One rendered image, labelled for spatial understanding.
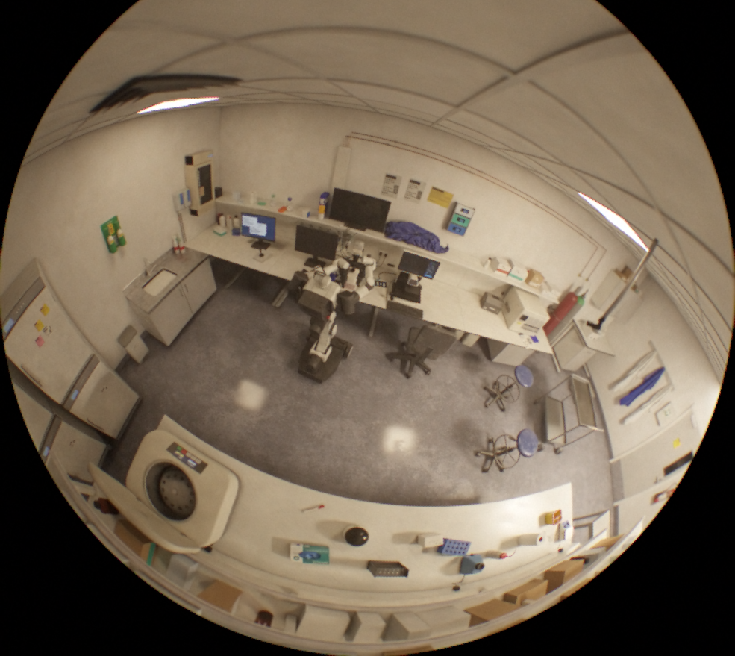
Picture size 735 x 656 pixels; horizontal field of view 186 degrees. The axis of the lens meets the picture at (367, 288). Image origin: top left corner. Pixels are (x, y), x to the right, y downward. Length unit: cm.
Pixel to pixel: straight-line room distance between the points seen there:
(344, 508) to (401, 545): 47
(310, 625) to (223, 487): 82
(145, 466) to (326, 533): 111
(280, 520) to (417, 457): 167
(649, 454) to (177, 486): 620
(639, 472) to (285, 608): 550
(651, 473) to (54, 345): 767
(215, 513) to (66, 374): 174
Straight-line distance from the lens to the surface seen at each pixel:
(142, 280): 347
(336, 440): 255
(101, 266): 314
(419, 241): 280
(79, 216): 294
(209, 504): 143
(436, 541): 173
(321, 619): 131
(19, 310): 228
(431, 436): 286
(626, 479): 593
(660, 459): 569
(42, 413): 275
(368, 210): 279
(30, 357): 243
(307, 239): 276
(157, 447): 160
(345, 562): 171
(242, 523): 169
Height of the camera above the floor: 250
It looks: 40 degrees down
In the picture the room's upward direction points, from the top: 16 degrees clockwise
